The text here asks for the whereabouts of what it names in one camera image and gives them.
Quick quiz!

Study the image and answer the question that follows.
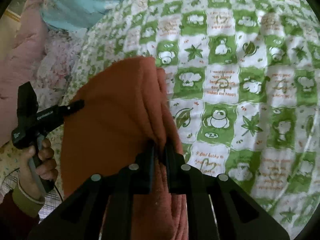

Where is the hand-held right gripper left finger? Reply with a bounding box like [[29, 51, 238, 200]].
[[27, 140, 157, 240]]

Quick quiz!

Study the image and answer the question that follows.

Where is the pink floral quilt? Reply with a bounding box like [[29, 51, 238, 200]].
[[35, 29, 85, 100]]

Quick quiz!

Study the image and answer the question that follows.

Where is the pink quilted blanket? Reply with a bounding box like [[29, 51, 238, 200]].
[[0, 0, 83, 145]]

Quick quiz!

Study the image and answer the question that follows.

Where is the black cable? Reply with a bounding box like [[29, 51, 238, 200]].
[[53, 184, 65, 203]]

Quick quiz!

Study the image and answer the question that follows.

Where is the person's left hand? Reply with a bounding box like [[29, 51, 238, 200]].
[[19, 138, 59, 201]]

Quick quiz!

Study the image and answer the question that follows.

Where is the rust orange knit sweater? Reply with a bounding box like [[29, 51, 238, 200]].
[[60, 56, 190, 240]]

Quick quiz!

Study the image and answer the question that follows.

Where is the teal floral quilt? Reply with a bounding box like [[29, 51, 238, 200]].
[[41, 0, 143, 33]]

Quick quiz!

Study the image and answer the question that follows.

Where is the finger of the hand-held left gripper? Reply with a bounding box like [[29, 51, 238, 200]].
[[62, 99, 85, 118]]

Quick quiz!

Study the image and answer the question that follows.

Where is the person's left forearm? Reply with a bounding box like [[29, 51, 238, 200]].
[[0, 179, 47, 240]]

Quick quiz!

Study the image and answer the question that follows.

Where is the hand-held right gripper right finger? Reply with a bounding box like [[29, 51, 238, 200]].
[[164, 144, 290, 240]]

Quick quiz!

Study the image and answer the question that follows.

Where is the green checkered printed blanket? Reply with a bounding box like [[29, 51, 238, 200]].
[[62, 0, 320, 240]]

